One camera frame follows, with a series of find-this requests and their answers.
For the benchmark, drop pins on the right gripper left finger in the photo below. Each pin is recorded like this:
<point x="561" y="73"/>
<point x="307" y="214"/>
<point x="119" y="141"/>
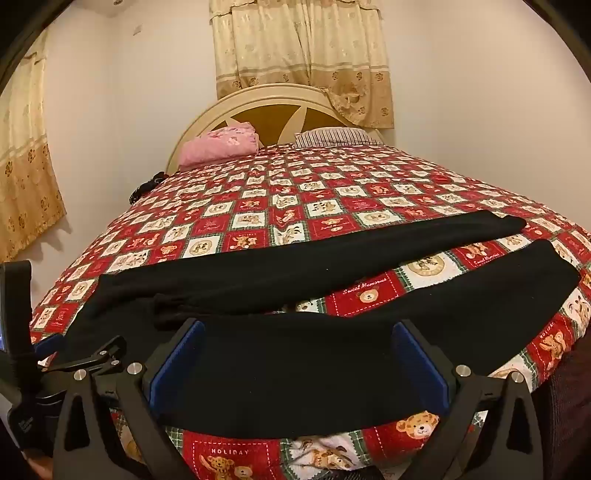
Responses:
<point x="108" y="428"/>

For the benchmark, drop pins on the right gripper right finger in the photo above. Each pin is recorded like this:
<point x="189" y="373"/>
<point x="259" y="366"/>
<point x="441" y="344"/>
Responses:
<point x="509" y="445"/>

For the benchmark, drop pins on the black pants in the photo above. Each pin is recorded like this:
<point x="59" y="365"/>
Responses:
<point x="267" y="371"/>

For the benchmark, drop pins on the black object beside bed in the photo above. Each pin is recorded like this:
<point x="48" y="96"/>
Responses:
<point x="147" y="187"/>

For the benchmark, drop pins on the red patchwork bear bedspread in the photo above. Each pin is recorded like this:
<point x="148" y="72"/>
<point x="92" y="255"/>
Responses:
<point x="282" y="196"/>

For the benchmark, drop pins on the striped pillow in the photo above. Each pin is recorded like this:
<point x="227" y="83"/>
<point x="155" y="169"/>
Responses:
<point x="328" y="137"/>

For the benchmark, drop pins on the pink folded blanket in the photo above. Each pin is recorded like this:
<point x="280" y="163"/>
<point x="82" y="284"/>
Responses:
<point x="217" y="145"/>

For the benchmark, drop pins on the cream wooden headboard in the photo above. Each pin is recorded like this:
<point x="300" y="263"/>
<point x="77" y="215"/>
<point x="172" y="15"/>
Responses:
<point x="277" y="111"/>

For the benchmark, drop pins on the beige curtain behind headboard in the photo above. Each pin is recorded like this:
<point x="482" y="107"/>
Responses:
<point x="335" y="46"/>

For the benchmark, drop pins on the beige curtain on side wall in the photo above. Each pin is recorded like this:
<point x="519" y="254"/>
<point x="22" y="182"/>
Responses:
<point x="30" y="199"/>

